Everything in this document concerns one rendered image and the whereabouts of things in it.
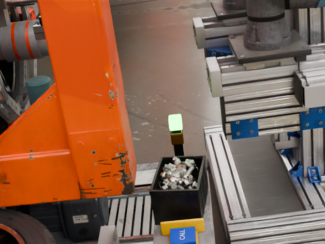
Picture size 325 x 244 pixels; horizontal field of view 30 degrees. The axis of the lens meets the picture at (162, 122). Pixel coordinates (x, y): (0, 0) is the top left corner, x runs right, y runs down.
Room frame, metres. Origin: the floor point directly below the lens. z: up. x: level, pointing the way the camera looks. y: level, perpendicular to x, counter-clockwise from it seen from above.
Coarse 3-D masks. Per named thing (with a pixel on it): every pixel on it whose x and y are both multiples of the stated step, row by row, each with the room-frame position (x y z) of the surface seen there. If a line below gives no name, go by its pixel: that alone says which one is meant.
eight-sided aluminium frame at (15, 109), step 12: (12, 12) 2.38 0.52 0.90; (24, 12) 2.37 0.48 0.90; (36, 60) 2.36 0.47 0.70; (24, 72) 2.31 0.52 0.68; (36, 72) 2.33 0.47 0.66; (0, 84) 1.90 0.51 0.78; (24, 84) 2.27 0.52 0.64; (0, 96) 1.87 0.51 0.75; (24, 96) 2.22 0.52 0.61; (0, 108) 1.95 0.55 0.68; (12, 108) 1.94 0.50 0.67; (24, 108) 2.07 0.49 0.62; (12, 120) 2.01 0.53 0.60
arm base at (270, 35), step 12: (252, 24) 1.80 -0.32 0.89; (264, 24) 1.77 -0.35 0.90; (276, 24) 1.77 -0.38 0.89; (252, 36) 1.79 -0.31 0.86; (264, 36) 1.76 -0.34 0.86; (276, 36) 1.76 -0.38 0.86; (288, 36) 1.78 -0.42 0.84; (252, 48) 1.78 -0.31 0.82; (264, 48) 1.76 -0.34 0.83; (276, 48) 1.75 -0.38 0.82
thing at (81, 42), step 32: (64, 0) 1.53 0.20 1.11; (96, 0) 1.52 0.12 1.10; (64, 32) 1.53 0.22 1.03; (96, 32) 1.52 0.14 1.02; (64, 64) 1.53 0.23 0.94; (96, 64) 1.52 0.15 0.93; (64, 96) 1.53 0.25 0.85; (96, 96) 1.52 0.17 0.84; (96, 128) 1.53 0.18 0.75; (128, 128) 1.63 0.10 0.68; (96, 160) 1.52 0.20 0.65; (128, 160) 1.53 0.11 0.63; (96, 192) 1.52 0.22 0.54; (128, 192) 1.52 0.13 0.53
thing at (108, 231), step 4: (104, 228) 1.56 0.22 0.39; (108, 228) 1.56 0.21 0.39; (112, 228) 1.56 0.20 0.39; (100, 232) 1.55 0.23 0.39; (104, 232) 1.54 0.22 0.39; (108, 232) 1.54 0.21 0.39; (112, 232) 1.54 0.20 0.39; (116, 232) 1.57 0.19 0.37; (100, 236) 1.52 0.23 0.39; (104, 236) 1.52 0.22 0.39; (108, 236) 1.52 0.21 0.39; (112, 236) 1.52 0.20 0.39; (116, 236) 1.56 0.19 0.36; (100, 240) 1.51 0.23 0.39; (104, 240) 1.50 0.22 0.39; (108, 240) 1.50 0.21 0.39; (112, 240) 1.50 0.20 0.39; (116, 240) 1.55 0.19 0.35
